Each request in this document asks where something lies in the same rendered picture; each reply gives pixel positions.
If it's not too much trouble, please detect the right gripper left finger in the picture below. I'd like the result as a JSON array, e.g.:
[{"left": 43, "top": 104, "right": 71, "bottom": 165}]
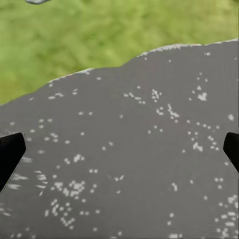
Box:
[{"left": 0, "top": 132, "right": 26, "bottom": 192}]

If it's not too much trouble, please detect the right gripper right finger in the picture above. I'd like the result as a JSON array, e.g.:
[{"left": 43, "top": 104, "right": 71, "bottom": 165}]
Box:
[{"left": 223, "top": 132, "right": 239, "bottom": 172}]

